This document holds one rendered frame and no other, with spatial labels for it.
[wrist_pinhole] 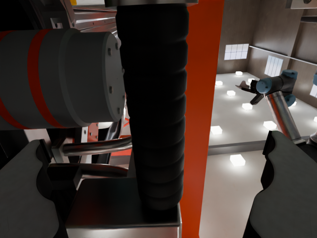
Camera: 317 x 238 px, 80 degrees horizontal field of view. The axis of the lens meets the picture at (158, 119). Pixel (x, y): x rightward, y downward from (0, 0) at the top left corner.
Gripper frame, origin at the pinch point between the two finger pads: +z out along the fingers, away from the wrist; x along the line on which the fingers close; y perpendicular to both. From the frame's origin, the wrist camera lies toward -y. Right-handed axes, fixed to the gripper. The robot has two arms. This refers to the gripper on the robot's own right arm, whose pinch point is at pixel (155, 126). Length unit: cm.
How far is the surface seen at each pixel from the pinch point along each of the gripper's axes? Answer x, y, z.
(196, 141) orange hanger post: 16, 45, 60
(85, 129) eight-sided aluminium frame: -20.4, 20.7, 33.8
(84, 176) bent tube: -12.6, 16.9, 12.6
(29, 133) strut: -20.9, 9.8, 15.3
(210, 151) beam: 216, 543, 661
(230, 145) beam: 311, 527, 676
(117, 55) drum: -5.9, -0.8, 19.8
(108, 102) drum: -6.0, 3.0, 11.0
